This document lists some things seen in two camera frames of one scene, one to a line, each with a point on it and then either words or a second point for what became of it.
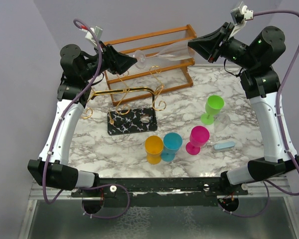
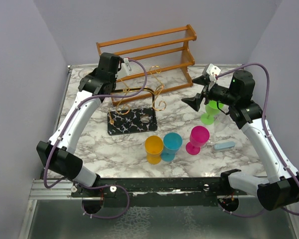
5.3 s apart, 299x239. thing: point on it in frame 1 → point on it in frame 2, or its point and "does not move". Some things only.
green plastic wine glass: (214, 105) does not move
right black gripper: (209, 44) → (195, 102)
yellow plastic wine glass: (154, 145) does not move
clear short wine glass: (221, 121) does not move
